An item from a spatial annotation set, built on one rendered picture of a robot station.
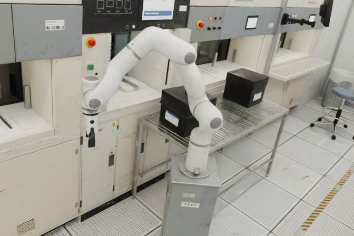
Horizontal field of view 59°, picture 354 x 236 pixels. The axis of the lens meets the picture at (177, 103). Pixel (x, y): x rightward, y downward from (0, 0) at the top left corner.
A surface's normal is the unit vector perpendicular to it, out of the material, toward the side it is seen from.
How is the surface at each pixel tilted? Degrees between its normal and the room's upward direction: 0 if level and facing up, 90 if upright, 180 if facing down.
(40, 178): 90
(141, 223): 0
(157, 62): 90
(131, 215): 0
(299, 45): 90
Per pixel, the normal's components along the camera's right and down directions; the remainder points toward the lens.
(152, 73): -0.68, 0.21
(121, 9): 0.72, 0.36
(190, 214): 0.02, 0.40
